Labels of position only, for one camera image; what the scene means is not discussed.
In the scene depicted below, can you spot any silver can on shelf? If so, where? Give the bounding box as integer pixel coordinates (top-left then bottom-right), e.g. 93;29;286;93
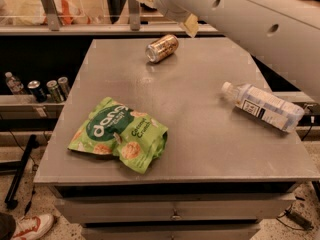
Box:
58;77;70;98

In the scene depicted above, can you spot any clear plastic water bottle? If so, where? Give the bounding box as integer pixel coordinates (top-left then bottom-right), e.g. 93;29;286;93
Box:
221;82;304;133

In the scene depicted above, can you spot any left metal bracket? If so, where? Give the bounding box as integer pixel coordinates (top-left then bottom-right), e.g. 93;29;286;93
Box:
41;0;61;31

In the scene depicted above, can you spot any dark blue can on shelf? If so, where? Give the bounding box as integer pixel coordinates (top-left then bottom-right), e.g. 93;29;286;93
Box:
27;80;47;103

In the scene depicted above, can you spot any black stand leg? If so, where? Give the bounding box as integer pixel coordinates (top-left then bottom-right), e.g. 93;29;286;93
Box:
1;134;39;210

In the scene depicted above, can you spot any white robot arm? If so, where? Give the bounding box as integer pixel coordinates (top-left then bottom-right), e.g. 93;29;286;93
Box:
136;0;320;100

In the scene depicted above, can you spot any white and orange sneaker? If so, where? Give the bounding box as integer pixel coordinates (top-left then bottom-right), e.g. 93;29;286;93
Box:
10;214;55;240

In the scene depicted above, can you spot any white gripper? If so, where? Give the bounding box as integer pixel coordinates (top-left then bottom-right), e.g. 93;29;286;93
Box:
136;0;199;38

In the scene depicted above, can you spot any black power adapter on floor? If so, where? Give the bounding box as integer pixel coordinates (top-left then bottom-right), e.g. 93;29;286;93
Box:
285;210;313;231

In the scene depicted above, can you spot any grey side shelf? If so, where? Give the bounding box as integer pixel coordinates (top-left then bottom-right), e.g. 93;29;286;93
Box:
0;95;64;119

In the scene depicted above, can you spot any lower grey drawer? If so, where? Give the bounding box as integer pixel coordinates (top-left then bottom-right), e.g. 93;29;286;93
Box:
81;224;260;240

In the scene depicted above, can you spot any orange white plastic bag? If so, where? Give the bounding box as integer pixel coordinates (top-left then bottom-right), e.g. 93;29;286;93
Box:
9;0;106;30

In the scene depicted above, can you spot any green can on shelf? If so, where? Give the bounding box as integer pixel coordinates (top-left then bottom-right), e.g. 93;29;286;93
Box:
46;80;64;103

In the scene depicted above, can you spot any green rice chip bag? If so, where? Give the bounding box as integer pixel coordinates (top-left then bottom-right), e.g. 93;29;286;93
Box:
68;97;168;174

